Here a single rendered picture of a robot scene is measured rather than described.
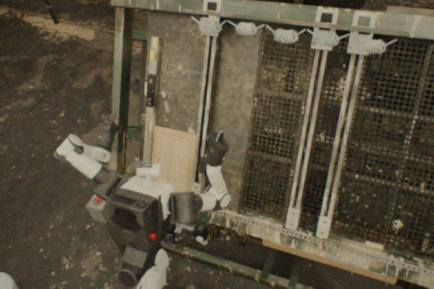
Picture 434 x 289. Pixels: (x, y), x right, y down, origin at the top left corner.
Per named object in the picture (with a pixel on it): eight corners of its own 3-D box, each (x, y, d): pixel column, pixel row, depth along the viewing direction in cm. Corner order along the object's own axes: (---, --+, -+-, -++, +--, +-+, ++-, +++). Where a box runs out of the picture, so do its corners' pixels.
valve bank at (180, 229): (137, 238, 266) (128, 219, 249) (148, 220, 275) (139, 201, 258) (205, 260, 250) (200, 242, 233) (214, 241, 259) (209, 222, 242)
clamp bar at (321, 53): (284, 221, 229) (274, 240, 207) (320, 9, 199) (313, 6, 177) (301, 226, 225) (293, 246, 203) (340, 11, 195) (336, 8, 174)
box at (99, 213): (94, 221, 258) (84, 206, 246) (104, 206, 266) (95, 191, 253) (109, 226, 254) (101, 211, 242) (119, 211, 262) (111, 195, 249)
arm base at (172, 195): (201, 221, 195) (189, 224, 185) (179, 222, 201) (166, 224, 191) (199, 190, 197) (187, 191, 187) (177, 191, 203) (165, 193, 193)
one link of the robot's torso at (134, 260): (137, 291, 198) (136, 264, 191) (116, 283, 203) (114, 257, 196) (165, 256, 222) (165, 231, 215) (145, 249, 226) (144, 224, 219)
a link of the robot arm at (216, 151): (218, 153, 178) (214, 169, 186) (235, 146, 182) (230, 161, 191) (203, 134, 184) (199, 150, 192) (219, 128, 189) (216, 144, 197)
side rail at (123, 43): (118, 171, 274) (108, 176, 264) (126, 7, 246) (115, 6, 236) (125, 173, 272) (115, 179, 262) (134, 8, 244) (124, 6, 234)
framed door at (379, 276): (263, 242, 289) (262, 244, 288) (261, 199, 251) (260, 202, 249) (394, 281, 260) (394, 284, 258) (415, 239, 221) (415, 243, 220)
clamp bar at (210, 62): (192, 195, 248) (174, 210, 226) (211, -1, 218) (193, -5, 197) (206, 199, 245) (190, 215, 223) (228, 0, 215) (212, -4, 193)
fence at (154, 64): (144, 182, 260) (141, 185, 256) (154, 36, 236) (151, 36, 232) (151, 184, 258) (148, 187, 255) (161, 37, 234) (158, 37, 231)
